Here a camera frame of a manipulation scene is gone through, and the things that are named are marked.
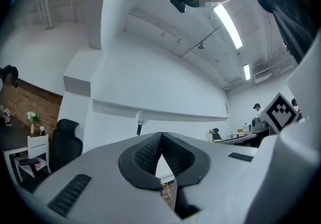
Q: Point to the white ceiling air conditioner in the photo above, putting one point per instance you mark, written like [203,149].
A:
[262,76]

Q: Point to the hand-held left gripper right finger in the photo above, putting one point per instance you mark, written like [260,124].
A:
[225,180]

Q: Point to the pink bag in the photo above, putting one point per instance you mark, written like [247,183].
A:
[37,166]

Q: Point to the short ceiling light panel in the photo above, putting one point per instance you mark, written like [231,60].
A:
[247,71]

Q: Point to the white flowers in pink vase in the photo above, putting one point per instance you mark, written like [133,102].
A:
[32,117]

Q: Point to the small white cup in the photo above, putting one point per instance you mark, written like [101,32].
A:
[42,130]

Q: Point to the white wooden chair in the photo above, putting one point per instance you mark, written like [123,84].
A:
[37,143]

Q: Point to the long ceiling light panel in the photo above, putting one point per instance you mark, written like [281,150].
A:
[228,25]

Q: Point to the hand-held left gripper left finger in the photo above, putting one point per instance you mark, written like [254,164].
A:
[100,187]

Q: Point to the black office chair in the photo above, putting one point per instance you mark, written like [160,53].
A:
[65,142]

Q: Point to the black chair with headrest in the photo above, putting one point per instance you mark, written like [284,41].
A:
[217,136]

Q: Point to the black head-mounted camera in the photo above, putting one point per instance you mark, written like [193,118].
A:
[178,3]

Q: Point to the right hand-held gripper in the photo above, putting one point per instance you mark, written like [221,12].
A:
[281,113]

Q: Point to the dark wooden table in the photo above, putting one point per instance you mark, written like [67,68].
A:
[12,137]

